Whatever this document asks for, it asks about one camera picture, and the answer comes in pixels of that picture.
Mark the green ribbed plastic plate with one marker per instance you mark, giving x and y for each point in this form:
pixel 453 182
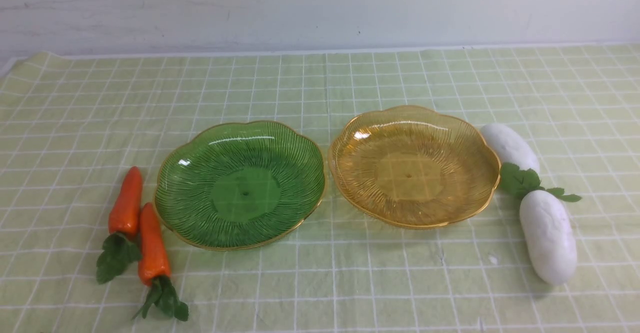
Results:
pixel 240 185

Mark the white toy radish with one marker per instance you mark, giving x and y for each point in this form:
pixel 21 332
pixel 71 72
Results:
pixel 519 164
pixel 549 237

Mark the amber ribbed plastic plate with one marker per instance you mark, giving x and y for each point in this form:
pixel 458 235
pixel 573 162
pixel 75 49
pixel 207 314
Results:
pixel 413 167

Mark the orange toy carrot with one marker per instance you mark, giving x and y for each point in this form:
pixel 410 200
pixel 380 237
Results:
pixel 120 248
pixel 154 270

